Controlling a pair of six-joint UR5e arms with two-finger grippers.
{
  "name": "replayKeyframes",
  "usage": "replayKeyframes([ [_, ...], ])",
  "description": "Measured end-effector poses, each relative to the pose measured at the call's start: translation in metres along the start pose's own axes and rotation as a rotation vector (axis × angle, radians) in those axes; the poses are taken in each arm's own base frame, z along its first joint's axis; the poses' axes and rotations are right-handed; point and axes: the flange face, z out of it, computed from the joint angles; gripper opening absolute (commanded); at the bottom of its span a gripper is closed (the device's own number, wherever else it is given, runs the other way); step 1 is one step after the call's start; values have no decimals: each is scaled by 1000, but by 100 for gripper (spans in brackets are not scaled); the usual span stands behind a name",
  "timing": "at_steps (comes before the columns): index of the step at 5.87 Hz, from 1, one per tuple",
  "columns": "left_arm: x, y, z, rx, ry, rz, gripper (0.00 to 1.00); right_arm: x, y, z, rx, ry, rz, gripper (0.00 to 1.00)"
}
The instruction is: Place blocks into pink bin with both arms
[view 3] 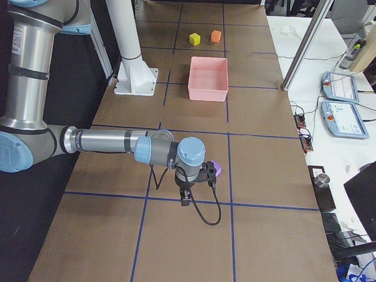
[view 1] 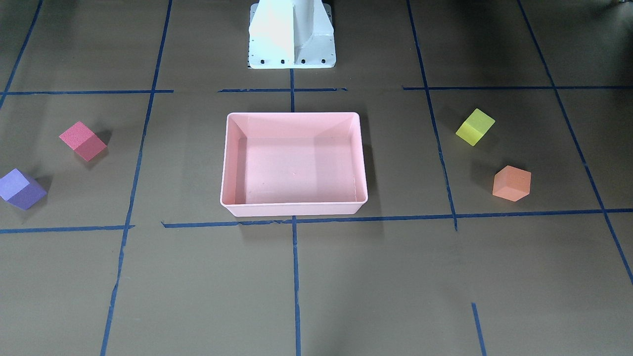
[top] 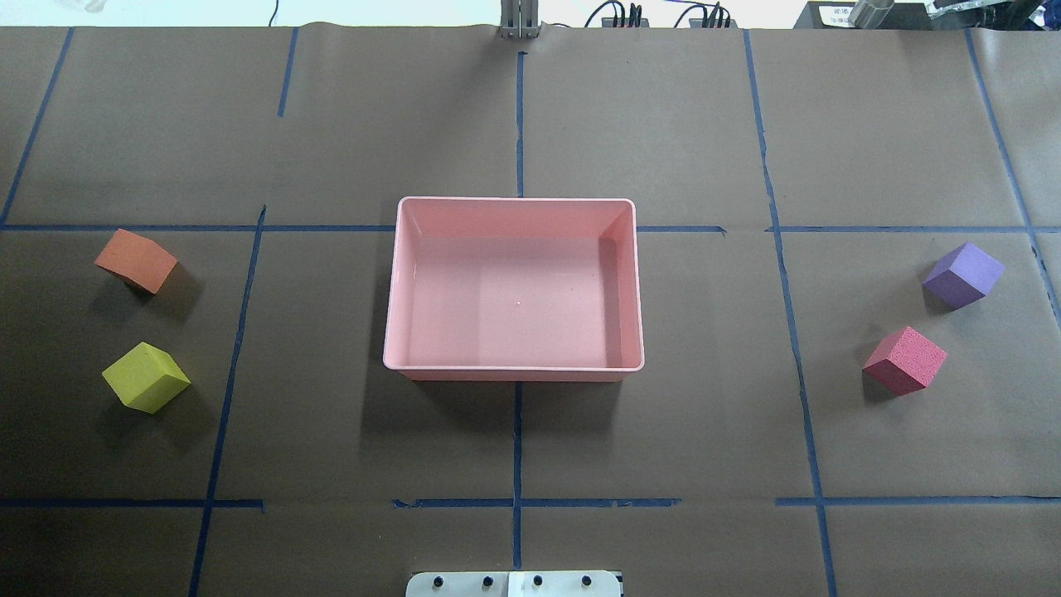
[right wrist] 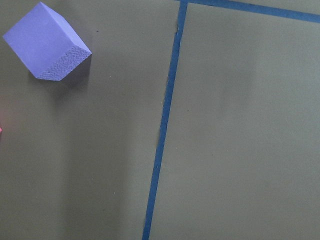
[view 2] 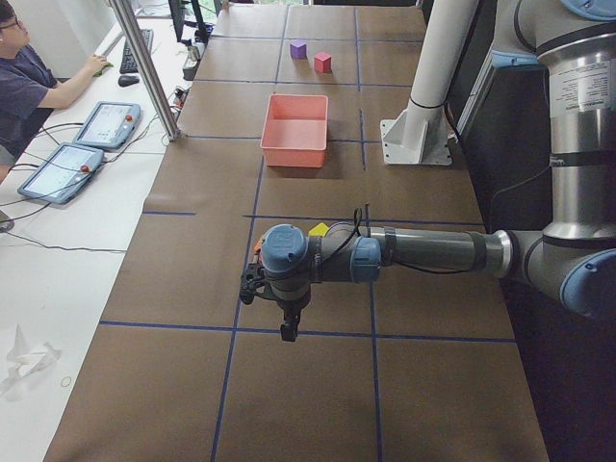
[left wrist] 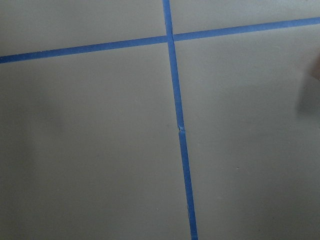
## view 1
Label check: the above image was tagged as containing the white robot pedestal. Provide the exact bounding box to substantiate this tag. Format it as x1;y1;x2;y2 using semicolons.
247;0;337;69

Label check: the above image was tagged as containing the orange foam block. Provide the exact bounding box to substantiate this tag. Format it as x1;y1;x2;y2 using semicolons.
492;165;532;201

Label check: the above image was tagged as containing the yellow foam block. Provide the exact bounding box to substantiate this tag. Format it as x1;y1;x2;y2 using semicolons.
456;108;495;146

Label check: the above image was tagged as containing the purple foam block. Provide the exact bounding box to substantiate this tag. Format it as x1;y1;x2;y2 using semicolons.
0;169;47;211

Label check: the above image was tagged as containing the pink plastic bin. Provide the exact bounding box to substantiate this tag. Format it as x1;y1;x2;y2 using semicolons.
220;111;368;217

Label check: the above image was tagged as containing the red foam block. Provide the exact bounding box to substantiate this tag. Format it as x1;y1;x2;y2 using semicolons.
59;121;107;162

